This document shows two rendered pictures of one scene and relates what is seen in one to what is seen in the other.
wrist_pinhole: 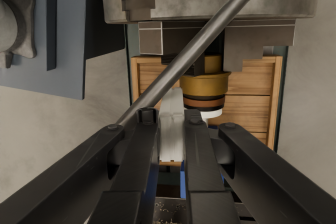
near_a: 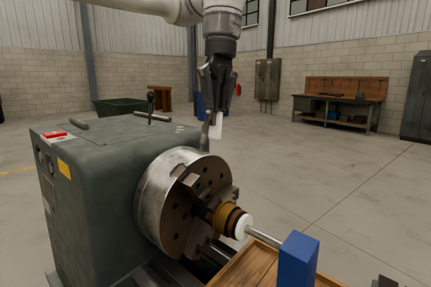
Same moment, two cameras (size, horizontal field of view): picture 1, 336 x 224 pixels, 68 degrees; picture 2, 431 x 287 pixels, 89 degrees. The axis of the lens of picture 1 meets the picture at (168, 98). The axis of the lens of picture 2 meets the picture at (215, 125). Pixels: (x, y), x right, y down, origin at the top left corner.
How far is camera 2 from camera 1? 0.59 m
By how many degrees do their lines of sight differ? 94
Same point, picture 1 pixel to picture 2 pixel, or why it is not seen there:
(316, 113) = not seen: outside the picture
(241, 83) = (258, 265)
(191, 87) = (225, 211)
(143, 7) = (179, 170)
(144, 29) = (185, 180)
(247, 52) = (229, 196)
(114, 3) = (165, 182)
